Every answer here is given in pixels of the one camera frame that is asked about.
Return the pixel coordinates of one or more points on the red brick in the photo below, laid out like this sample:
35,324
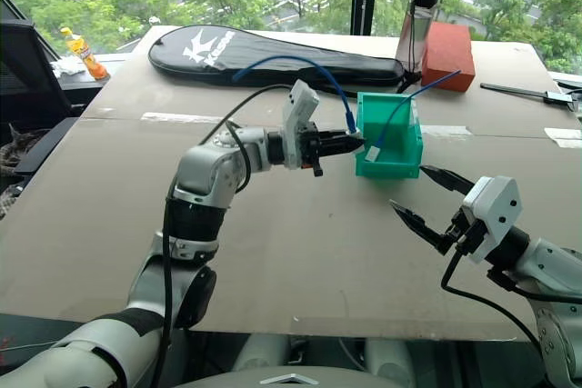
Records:
448,58

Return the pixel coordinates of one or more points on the white crumpled tissue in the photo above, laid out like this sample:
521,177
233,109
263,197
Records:
68,66

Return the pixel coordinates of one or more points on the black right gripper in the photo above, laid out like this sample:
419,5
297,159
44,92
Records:
463,233

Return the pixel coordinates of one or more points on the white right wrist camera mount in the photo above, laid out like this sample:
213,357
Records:
498,211

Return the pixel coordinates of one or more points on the black office chair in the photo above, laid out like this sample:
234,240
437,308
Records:
32,88

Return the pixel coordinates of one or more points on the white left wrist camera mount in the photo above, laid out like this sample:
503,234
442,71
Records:
300,102

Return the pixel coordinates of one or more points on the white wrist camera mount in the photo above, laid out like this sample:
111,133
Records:
300,102
498,211

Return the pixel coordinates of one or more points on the grey robot torso shell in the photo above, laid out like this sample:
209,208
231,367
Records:
291,376

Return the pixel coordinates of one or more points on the patterned dark fabric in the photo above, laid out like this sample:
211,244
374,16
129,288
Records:
13,152

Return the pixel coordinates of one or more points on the clear bottle with black cap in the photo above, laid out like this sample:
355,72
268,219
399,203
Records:
416,38

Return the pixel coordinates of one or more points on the white tape strip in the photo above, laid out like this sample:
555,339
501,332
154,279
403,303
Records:
448,131
566,137

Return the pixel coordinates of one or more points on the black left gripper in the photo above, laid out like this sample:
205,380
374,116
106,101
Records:
312,145

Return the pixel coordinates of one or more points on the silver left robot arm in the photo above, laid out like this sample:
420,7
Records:
204,170

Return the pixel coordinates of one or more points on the black racket bag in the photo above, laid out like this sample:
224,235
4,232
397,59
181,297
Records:
273,56

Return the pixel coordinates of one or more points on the thin black rod tool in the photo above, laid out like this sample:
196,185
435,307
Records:
518,90

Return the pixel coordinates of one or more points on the green plastic bin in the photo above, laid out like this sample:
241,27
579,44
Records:
386,166

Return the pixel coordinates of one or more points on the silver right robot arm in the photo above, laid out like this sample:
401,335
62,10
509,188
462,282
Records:
552,265

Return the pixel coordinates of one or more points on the orange drink bottle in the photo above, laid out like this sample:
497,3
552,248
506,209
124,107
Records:
86,55

